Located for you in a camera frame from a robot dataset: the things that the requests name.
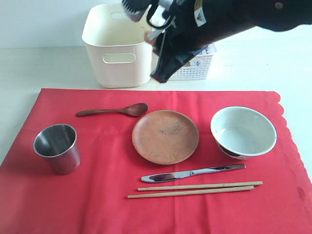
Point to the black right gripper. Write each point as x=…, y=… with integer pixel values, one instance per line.
x=177, y=44

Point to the dark wooden spoon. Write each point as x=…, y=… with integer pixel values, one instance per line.
x=134, y=110

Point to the brown wooden plate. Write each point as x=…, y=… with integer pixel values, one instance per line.
x=165, y=137

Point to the pale green ceramic bowl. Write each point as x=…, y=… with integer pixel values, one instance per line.
x=243, y=133

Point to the stainless steel table knife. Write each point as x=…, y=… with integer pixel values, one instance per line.
x=166, y=177

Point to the stainless steel cup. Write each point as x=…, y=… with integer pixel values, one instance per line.
x=57, y=145

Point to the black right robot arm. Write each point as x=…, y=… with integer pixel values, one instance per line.
x=226, y=18

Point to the white perforated plastic basket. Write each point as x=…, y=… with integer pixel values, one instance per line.
x=198, y=67

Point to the cream plastic tub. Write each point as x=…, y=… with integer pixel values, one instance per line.
x=118, y=54

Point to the upper bamboo chopstick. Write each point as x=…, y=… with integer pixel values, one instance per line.
x=201, y=186

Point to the bamboo chopstick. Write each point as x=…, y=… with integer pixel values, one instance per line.
x=194, y=192
x=201, y=186

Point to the lower bamboo chopstick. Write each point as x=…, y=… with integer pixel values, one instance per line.
x=194, y=192

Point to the red table cloth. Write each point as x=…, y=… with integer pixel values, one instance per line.
x=94, y=198

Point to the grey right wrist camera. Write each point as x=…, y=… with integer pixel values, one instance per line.
x=135, y=9

